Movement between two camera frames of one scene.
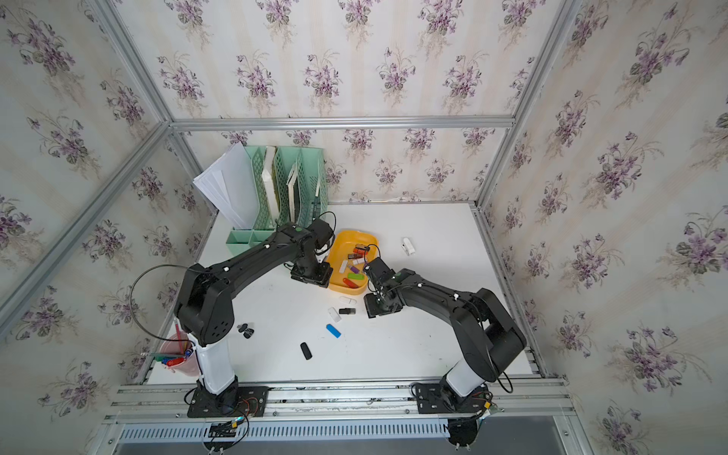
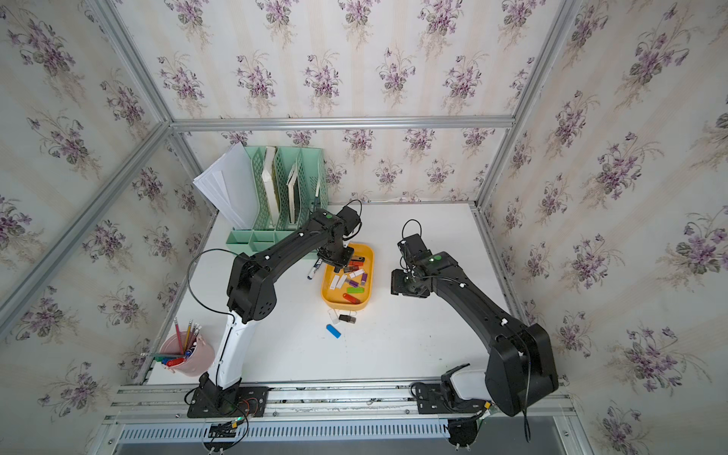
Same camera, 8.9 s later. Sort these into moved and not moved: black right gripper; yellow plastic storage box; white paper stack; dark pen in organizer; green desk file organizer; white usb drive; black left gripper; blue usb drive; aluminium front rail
Moved: black left gripper; yellow plastic storage box; black right gripper
Not moved: aluminium front rail; blue usb drive; dark pen in organizer; green desk file organizer; white usb drive; white paper stack
